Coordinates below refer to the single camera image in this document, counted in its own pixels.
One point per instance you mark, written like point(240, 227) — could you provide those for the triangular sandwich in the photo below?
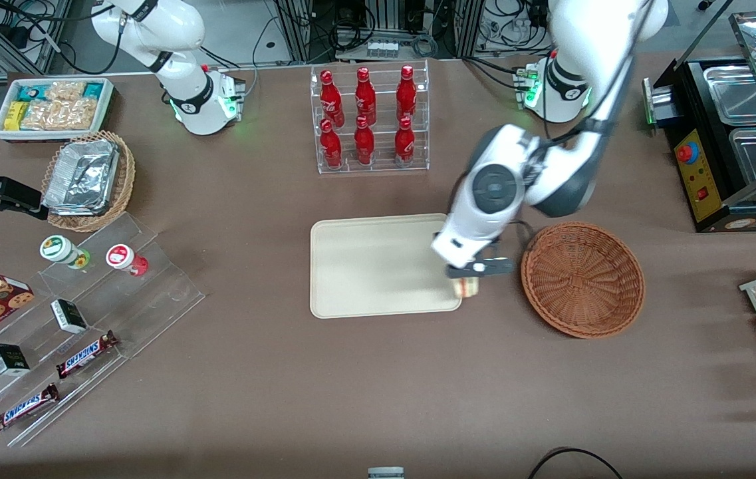
point(466, 288)

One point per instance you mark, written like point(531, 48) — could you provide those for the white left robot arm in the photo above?
point(477, 233)

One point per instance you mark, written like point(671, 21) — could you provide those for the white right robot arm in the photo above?
point(171, 26)

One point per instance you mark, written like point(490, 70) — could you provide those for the oval tan wicker basket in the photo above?
point(126, 179)

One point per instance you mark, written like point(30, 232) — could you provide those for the beige plastic tray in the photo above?
point(378, 266)

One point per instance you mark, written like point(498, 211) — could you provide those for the round brown wicker basket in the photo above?
point(584, 279)

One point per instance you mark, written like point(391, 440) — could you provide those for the white cup green label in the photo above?
point(57, 248)

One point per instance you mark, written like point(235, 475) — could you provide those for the stacked aluminium foil trays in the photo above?
point(82, 176)

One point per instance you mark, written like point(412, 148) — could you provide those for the white rectangular snack bin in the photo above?
point(52, 136)

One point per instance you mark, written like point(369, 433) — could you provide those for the yellow snack packet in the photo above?
point(15, 116)

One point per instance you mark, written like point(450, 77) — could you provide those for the clear cracker bag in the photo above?
point(58, 114)
point(65, 91)

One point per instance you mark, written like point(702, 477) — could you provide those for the teal snack packet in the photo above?
point(28, 91)
point(94, 90)

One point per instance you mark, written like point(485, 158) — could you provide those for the white cup red label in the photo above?
point(120, 256)

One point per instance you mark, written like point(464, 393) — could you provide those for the small black box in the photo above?
point(68, 316)
point(8, 359)

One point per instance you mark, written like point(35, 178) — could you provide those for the Snickers chocolate bar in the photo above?
point(22, 408)
point(85, 354)

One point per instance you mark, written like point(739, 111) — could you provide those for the clear acrylic stepped stand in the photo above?
point(165, 293)

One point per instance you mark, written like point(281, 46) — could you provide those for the red cola bottle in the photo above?
point(364, 146)
point(331, 100)
point(406, 96)
point(365, 100)
point(404, 146)
point(331, 150)

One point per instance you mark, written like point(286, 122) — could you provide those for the clear acrylic bottle rack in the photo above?
point(385, 169)

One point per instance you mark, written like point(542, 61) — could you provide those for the white power strip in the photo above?
point(382, 50)

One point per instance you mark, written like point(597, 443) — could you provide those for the small grey device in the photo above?
point(385, 474)

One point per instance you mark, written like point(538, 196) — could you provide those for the red and blue knob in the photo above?
point(685, 153)

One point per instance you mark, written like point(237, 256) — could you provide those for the black food warmer machine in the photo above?
point(687, 93)

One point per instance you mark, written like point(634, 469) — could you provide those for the yellow control panel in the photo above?
point(703, 176)

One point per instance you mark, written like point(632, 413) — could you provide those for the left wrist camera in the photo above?
point(477, 267)

